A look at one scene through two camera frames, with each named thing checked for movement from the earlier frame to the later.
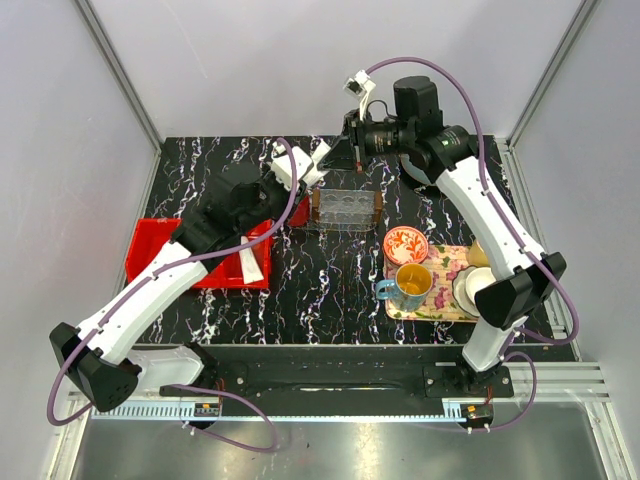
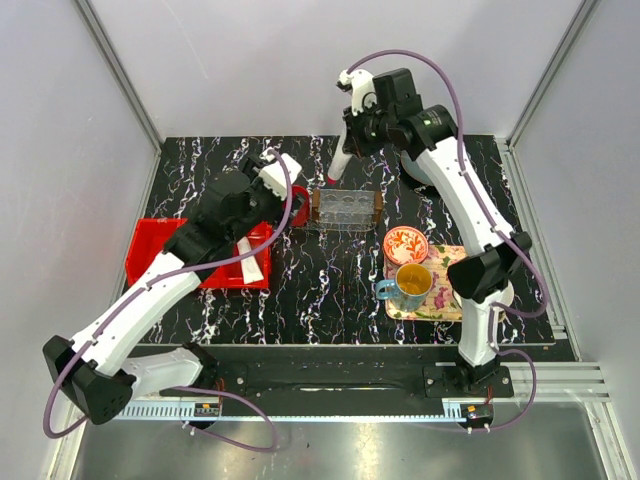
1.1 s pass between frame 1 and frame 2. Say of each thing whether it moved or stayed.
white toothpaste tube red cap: moved
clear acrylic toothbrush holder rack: stayed
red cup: stayed
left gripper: stayed
